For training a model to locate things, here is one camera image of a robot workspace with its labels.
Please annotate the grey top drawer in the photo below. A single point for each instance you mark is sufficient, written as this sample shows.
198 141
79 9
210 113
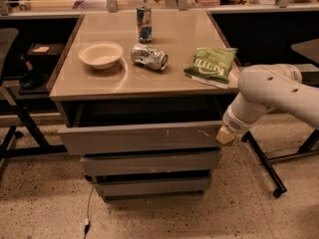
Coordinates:
141 125

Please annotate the white paper bowl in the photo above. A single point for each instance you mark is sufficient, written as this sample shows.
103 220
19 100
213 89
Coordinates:
101 55

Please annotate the green chip bag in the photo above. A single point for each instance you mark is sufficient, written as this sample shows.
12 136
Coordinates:
212 66

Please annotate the upright blue silver can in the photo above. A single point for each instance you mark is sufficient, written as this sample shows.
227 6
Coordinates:
144 22

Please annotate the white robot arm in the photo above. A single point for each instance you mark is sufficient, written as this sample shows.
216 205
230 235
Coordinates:
263 89

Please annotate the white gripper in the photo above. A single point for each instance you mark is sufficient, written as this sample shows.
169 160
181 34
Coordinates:
233 123

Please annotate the crushed silver can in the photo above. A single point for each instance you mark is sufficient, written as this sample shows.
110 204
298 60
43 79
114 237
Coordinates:
149 57

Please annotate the black rolling stand leg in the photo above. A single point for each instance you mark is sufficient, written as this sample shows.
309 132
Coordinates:
280 187

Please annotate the black object on shelf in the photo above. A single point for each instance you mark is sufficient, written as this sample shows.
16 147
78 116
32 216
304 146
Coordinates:
31 80

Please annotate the grey bottom drawer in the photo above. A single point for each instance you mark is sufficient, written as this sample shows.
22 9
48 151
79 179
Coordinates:
137 188

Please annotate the grey middle drawer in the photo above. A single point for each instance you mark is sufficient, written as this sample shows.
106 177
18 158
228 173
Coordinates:
151 162

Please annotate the grey drawer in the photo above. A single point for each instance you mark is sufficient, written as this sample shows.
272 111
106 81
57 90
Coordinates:
141 125
137 188
151 162

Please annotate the grey drawer cabinet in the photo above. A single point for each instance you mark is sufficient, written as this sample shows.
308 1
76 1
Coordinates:
178 34

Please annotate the black chair base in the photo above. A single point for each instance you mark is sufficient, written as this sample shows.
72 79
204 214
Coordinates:
7 150

